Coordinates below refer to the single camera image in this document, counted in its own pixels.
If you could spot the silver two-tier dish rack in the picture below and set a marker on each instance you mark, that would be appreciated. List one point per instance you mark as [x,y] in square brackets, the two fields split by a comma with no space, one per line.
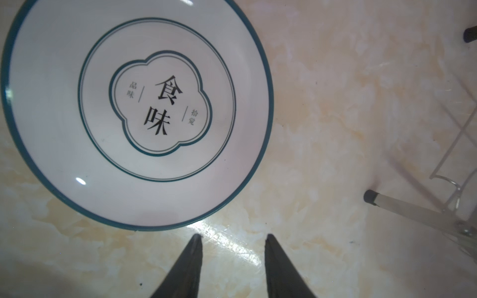
[449,196]

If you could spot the white plate black rings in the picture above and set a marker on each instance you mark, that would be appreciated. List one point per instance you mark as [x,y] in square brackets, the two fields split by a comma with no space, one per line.
[138,111]

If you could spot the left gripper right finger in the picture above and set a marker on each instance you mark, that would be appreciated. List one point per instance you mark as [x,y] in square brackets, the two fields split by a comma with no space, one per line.
[283,279]

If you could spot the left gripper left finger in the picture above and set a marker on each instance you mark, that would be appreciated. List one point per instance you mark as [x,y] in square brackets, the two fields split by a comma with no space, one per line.
[183,279]

